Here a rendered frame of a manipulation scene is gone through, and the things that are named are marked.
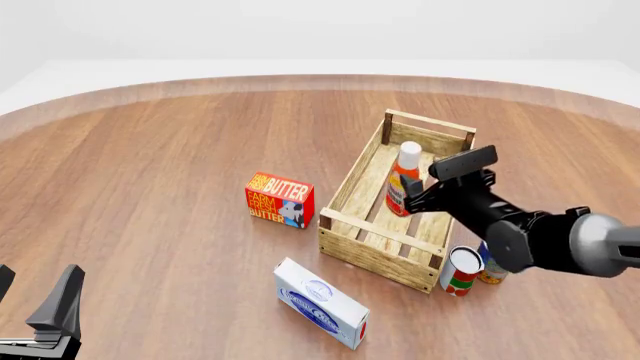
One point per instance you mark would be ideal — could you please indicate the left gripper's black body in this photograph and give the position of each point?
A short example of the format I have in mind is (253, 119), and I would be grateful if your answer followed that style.
(45, 347)

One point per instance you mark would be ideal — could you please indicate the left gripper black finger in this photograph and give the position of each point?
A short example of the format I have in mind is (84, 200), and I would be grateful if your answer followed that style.
(4, 279)
(61, 303)

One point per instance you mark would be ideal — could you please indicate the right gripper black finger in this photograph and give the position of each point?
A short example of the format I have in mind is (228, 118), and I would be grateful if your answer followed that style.
(413, 186)

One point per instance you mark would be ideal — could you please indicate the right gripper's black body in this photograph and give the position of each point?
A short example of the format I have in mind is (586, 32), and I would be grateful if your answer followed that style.
(436, 197)

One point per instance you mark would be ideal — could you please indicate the red ketchup bottle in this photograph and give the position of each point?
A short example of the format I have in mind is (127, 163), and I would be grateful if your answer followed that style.
(400, 176)

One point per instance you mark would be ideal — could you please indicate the right grey and black robot arm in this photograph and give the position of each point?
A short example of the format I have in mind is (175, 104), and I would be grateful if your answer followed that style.
(550, 236)

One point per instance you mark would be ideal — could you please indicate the wooden slat tray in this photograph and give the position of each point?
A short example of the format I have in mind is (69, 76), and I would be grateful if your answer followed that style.
(370, 225)

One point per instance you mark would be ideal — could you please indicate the white tin, red green print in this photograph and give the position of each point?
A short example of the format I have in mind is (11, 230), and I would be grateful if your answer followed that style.
(460, 275)

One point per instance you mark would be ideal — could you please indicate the blue and yellow printed tin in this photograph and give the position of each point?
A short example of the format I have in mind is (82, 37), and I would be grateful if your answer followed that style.
(492, 272)

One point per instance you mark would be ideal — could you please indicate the red butter box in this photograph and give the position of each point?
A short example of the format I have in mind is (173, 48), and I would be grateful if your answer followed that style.
(277, 198)

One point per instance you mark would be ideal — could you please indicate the white and blue printed box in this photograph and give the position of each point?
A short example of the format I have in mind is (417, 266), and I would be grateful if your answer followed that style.
(320, 303)

